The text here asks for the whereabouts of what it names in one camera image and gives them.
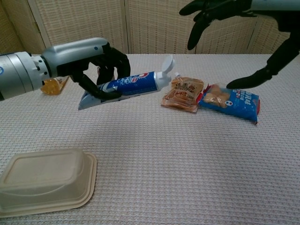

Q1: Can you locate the brown spouted snack pouch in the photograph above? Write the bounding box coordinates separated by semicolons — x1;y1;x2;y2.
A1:
161;71;204;114

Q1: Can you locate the blue snack bag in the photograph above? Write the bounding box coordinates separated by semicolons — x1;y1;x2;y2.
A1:
198;83;261;125

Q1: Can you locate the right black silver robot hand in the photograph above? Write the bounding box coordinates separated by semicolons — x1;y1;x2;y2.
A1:
179;0;300;89

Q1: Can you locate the beige pulp food container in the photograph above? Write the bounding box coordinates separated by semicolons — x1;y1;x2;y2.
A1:
0;147;98;218

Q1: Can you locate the blue and white toothpaste tube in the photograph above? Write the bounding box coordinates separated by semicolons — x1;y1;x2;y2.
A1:
78;55;176;111

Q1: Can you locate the light woven tablecloth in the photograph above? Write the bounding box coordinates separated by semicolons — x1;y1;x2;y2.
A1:
0;53;300;225

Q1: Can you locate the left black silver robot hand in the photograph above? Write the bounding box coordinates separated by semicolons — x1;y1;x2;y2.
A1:
41;37;131;102

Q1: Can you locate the woven folding screen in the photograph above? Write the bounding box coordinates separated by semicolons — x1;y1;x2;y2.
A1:
0;0;300;55

